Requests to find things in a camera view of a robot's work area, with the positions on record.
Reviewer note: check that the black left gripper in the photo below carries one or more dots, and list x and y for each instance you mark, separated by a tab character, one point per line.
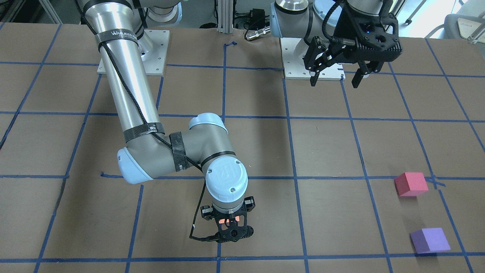
345	27

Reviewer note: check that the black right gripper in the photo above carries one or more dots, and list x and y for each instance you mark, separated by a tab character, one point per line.
206	212

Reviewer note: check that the orange foam cube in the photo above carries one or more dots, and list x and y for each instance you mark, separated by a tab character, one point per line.
228	220

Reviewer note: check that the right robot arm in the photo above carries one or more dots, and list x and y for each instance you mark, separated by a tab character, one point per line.
126	47

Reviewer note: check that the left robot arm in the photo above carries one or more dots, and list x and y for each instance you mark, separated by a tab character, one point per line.
319	36

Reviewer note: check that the pink foam cube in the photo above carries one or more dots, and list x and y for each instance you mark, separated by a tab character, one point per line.
411	184

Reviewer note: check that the purple foam cube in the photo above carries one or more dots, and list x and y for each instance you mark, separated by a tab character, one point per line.
429	240

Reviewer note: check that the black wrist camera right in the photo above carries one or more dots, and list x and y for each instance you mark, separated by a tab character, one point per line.
233	233

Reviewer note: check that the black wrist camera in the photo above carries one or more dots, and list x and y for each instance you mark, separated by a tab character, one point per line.
233	233
370	29

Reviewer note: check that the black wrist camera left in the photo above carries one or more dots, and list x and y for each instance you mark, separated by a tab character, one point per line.
370	29

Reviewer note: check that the aluminium frame post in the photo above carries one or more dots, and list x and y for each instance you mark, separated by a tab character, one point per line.
225	16

